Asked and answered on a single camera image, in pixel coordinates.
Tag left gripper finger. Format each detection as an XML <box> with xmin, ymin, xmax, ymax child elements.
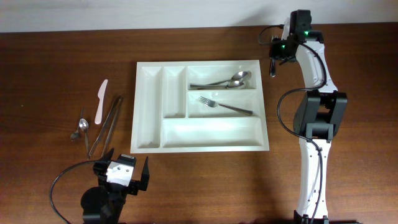
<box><xmin>139</xmin><ymin>157</ymin><xmax>150</xmax><ymax>191</ymax></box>
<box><xmin>99</xmin><ymin>148</ymin><xmax>114</xmax><ymax>162</ymax></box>

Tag steel fork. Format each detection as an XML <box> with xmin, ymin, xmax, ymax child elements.
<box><xmin>269</xmin><ymin>34</ymin><xmax>278</xmax><ymax>78</ymax></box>
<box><xmin>199</xmin><ymin>96</ymin><xmax>253</xmax><ymax>116</ymax></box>

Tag white plastic knife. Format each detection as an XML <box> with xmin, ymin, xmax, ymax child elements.
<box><xmin>95</xmin><ymin>79</ymin><xmax>108</xmax><ymax>124</ymax></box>

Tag small shiny teaspoon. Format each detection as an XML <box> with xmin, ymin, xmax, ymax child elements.
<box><xmin>79</xmin><ymin>118</ymin><xmax>90</xmax><ymax>159</ymax></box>

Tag metal kitchen tongs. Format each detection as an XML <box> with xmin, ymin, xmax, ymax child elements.
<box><xmin>89</xmin><ymin>95</ymin><xmax>123</xmax><ymax>158</ymax></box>

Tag steel tablespoon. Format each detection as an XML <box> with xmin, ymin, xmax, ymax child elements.
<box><xmin>209</xmin><ymin>71</ymin><xmax>251</xmax><ymax>85</ymax></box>
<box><xmin>190</xmin><ymin>81</ymin><xmax>245</xmax><ymax>89</ymax></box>

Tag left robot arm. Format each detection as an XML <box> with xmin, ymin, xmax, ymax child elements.
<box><xmin>80</xmin><ymin>149</ymin><xmax>150</xmax><ymax>223</ymax></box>

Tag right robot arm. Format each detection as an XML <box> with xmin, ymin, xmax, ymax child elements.
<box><xmin>269</xmin><ymin>9</ymin><xmax>348</xmax><ymax>223</ymax></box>

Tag small dark teaspoon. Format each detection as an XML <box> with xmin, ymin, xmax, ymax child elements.
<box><xmin>70</xmin><ymin>108</ymin><xmax>84</xmax><ymax>141</ymax></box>

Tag white plastic cutlery tray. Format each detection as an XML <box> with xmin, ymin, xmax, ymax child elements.
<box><xmin>130</xmin><ymin>60</ymin><xmax>269</xmax><ymax>154</ymax></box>

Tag left black cable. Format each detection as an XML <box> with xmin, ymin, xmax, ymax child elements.
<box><xmin>49</xmin><ymin>159</ymin><xmax>100</xmax><ymax>224</ymax></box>

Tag black cable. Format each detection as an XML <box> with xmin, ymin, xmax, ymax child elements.
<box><xmin>257</xmin><ymin>24</ymin><xmax>328</xmax><ymax>224</ymax></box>
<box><xmin>49</xmin><ymin>159</ymin><xmax>100</xmax><ymax>224</ymax></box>

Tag right black cable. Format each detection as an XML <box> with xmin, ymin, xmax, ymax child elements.
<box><xmin>257</xmin><ymin>24</ymin><xmax>328</xmax><ymax>224</ymax></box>

